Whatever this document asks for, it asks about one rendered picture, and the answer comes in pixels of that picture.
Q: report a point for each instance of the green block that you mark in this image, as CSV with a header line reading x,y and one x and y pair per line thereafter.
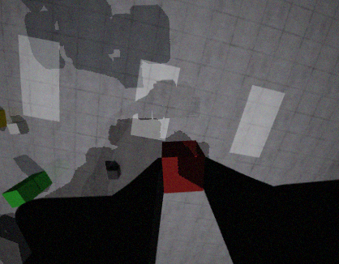
x,y
41,179
23,192

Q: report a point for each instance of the red block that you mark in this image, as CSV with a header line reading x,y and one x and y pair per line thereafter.
x,y
183,166

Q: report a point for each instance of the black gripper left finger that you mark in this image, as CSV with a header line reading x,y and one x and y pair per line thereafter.
x,y
130,218

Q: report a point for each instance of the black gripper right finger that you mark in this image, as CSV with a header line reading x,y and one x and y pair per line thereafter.
x,y
255,218

